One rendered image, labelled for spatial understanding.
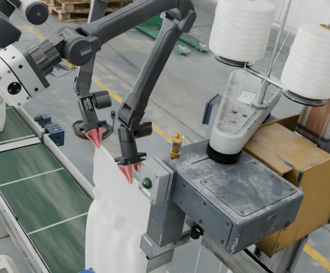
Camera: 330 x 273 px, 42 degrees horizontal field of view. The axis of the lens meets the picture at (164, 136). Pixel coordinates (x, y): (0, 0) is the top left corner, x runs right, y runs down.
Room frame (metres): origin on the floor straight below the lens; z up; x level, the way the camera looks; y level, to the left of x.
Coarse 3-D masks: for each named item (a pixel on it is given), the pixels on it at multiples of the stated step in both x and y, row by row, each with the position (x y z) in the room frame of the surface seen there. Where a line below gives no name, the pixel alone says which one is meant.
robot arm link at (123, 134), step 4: (120, 128) 1.27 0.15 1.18; (124, 128) 1.27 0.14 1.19; (120, 132) 1.27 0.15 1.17; (124, 132) 1.27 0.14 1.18; (128, 132) 1.27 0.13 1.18; (132, 132) 1.28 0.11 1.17; (136, 132) 1.31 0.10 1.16; (120, 136) 1.27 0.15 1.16; (124, 136) 1.26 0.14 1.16; (128, 136) 1.26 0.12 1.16; (132, 136) 1.27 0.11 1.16; (120, 140) 1.26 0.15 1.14; (124, 140) 1.26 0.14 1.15
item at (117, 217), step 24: (96, 168) 1.40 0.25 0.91; (96, 192) 1.35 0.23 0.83; (120, 192) 1.25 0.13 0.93; (96, 216) 1.26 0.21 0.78; (120, 216) 1.23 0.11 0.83; (144, 216) 1.15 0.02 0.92; (96, 240) 1.23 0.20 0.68; (120, 240) 1.14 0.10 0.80; (96, 264) 1.22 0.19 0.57; (120, 264) 1.11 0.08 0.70; (144, 264) 1.08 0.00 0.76
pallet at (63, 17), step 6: (42, 0) 6.59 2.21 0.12; (48, 0) 6.58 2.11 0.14; (48, 6) 6.42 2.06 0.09; (54, 6) 6.28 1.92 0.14; (60, 6) 6.34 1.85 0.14; (78, 6) 6.50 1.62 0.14; (84, 6) 6.55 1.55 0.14; (108, 6) 6.79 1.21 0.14; (114, 6) 6.85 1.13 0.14; (54, 12) 6.35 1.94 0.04; (60, 12) 6.08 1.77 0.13; (66, 12) 6.11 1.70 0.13; (72, 12) 6.17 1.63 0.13; (78, 12) 6.23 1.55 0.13; (84, 12) 6.30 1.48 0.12; (108, 12) 6.94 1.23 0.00; (60, 18) 6.08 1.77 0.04; (66, 18) 6.12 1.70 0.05; (72, 18) 6.24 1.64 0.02; (78, 18) 6.29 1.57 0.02; (84, 18) 6.34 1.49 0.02
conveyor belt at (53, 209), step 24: (0, 168) 1.97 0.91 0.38; (24, 168) 2.01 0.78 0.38; (48, 168) 2.05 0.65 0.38; (24, 192) 1.80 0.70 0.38; (48, 192) 1.83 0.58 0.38; (72, 192) 1.87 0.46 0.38; (24, 216) 1.62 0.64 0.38; (48, 216) 1.65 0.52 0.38; (72, 216) 1.68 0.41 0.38; (48, 240) 1.48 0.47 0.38; (72, 240) 1.51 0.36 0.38; (48, 264) 1.34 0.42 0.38; (72, 264) 1.36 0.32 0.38
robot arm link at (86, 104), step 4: (88, 96) 1.52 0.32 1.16; (92, 96) 1.51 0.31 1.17; (80, 100) 1.48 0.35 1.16; (84, 100) 1.48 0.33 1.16; (88, 100) 1.49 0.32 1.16; (92, 100) 1.53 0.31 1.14; (80, 104) 1.47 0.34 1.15; (84, 104) 1.47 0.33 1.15; (88, 104) 1.47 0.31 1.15; (92, 104) 1.49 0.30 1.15; (96, 104) 1.50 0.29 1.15; (80, 108) 1.47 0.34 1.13; (84, 108) 1.46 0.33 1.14; (88, 108) 1.46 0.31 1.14; (92, 108) 1.47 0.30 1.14
